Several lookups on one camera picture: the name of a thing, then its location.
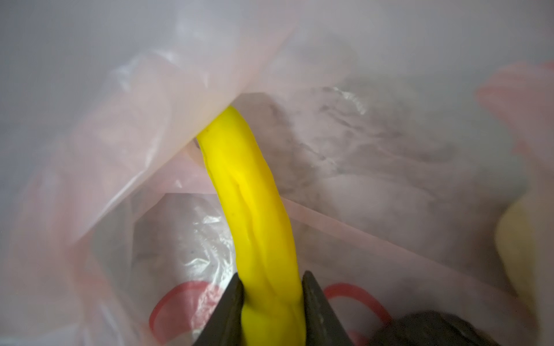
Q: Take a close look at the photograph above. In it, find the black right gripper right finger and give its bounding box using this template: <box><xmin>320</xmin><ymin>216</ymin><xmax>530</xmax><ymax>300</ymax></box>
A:
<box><xmin>302</xmin><ymin>271</ymin><xmax>353</xmax><ymax>346</ymax></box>

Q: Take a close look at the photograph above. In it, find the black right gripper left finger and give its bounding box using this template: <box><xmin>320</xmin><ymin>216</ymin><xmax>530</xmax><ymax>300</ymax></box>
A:
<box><xmin>193</xmin><ymin>273</ymin><xmax>244</xmax><ymax>346</ymax></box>

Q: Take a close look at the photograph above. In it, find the dark avocado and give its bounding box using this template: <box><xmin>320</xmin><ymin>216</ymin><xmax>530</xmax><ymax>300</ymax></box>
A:
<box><xmin>368</xmin><ymin>311</ymin><xmax>498</xmax><ymax>346</ymax></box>

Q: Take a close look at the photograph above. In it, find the pink plastic bag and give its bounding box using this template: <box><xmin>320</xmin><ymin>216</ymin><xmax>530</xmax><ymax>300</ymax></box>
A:
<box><xmin>1</xmin><ymin>1</ymin><xmax>553</xmax><ymax>345</ymax></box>

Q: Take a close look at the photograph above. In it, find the beige round fruit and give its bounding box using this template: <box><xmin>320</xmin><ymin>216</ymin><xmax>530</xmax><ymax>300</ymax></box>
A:
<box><xmin>495</xmin><ymin>195</ymin><xmax>537</xmax><ymax>315</ymax></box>

